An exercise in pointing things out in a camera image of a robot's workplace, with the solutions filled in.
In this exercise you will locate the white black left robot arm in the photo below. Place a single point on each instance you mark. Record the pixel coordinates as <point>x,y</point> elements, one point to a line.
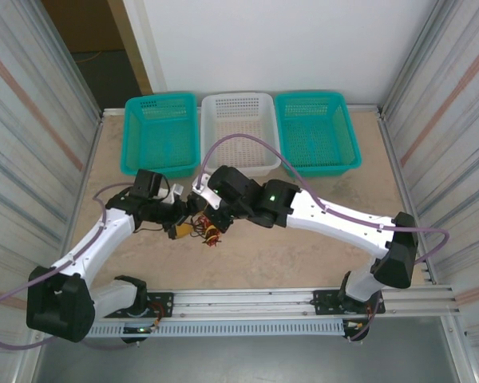
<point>104,235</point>

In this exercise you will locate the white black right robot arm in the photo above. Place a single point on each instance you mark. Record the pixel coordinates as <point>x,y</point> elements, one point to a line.
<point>343,217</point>

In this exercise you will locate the white plastic basket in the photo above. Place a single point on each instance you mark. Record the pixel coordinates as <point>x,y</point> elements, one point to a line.
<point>239,115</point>

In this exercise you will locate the teal plastic basket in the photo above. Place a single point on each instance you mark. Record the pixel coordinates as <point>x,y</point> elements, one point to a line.
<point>159,131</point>
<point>315,131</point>

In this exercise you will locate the small board with green light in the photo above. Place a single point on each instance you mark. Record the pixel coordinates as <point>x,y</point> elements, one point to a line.
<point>141,330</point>

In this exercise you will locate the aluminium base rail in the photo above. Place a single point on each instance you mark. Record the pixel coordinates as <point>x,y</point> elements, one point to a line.
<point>243,301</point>

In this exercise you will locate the wooden door frame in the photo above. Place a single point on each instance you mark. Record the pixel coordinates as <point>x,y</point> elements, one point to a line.
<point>131,48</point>

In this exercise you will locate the aluminium frame post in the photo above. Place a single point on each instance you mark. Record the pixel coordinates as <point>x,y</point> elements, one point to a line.
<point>71,68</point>
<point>413,60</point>

